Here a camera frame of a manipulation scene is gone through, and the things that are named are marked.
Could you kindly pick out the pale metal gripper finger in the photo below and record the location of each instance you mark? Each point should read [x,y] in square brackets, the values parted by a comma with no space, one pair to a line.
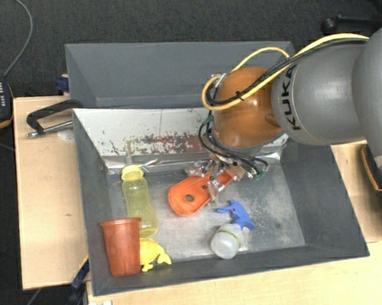
[199,170]
[217,189]

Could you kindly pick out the orange paddle with hole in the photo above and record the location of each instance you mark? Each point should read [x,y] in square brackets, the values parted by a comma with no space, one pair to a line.
[187,199]

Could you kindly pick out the white spray bottle blue head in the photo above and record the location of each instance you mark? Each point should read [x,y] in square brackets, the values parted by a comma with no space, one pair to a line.
[228,240]

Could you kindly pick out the yellow clear plastic bottle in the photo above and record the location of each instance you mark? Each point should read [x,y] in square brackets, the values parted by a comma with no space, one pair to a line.
[138,201]

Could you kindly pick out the yellow toy fish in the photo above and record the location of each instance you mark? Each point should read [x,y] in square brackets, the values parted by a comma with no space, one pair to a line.
[154,252]

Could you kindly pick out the grey metal bin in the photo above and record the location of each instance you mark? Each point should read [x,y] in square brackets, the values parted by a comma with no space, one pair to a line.
[172,68]

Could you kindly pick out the red-orange plastic cup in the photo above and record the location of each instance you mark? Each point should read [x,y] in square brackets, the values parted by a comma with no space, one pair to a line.
[122,248]

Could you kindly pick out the pale flat board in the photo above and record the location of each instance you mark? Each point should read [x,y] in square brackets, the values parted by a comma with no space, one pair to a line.
[47,197]

